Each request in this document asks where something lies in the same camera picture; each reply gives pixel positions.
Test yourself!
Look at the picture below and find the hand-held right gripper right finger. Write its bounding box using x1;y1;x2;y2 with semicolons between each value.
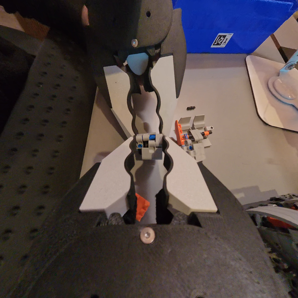
163;136;218;214

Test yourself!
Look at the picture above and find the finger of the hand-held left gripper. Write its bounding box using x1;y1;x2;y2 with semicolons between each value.
143;54;177;138
103;66;141;140

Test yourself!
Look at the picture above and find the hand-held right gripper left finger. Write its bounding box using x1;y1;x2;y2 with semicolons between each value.
79;136;136;213

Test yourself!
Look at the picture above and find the grey orange toy brick assembly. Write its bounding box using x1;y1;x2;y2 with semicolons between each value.
175;115;213;152

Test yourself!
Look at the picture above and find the person's left hand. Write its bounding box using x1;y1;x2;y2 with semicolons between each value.
81;5;90;26

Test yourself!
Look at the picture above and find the orange translucent toy brick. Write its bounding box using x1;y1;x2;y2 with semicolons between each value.
135;193;150;222

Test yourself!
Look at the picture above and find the blue plastic bin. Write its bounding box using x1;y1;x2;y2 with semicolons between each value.
172;0;298;54

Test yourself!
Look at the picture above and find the black perforated pad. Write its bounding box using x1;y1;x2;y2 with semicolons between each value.
0;26;100;298

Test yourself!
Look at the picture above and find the grey orange toy tracked vehicle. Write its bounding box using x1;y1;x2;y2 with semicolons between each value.
242;193;298;280

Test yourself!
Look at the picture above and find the wooden cabinet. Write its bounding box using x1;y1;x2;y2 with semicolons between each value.
0;6;50;42

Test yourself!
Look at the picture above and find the silver monitor stand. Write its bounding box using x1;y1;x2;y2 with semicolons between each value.
245;49;298;133

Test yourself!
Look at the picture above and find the person's black jacket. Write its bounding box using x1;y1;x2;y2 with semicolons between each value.
0;42;38;138

